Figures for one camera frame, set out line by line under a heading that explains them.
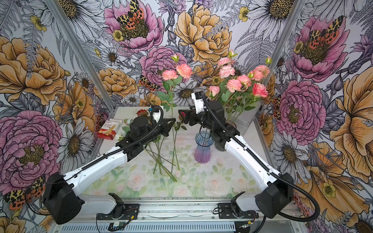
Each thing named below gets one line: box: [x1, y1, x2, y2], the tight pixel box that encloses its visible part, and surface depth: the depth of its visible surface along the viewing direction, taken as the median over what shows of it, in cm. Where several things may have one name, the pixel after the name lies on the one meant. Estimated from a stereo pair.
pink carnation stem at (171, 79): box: [157, 54, 194, 171], surface depth 67 cm
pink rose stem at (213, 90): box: [209, 85, 221, 100], surface depth 74 cm
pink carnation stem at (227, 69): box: [217, 49, 238, 85], surface depth 74 cm
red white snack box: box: [96, 118, 123, 141], surface depth 105 cm
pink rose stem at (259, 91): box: [241, 82, 269, 113], surface depth 69 cm
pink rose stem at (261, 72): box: [247, 56, 273, 82], surface depth 72 cm
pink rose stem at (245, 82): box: [237, 74, 252, 103], surface depth 70 cm
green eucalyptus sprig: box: [121, 118, 134, 133], surface depth 107 cm
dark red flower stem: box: [135, 109, 149, 117], surface depth 112 cm
